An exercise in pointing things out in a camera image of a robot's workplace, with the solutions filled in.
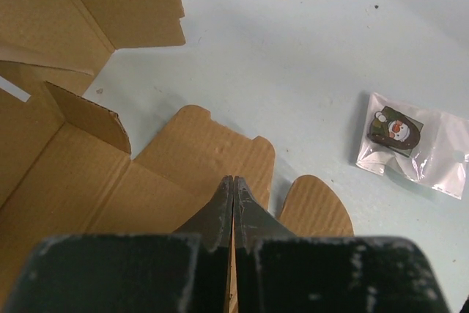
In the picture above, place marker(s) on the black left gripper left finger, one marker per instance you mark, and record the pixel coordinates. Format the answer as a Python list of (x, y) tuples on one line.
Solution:
[(187, 270)]

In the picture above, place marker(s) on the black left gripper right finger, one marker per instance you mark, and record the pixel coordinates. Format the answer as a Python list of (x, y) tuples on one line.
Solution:
[(278, 271)]

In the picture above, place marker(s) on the brown cardboard box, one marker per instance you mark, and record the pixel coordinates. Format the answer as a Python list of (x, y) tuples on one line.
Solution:
[(66, 167)]

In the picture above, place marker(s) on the small clear plastic packet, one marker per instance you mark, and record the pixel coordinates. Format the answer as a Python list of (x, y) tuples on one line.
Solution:
[(426, 147)]

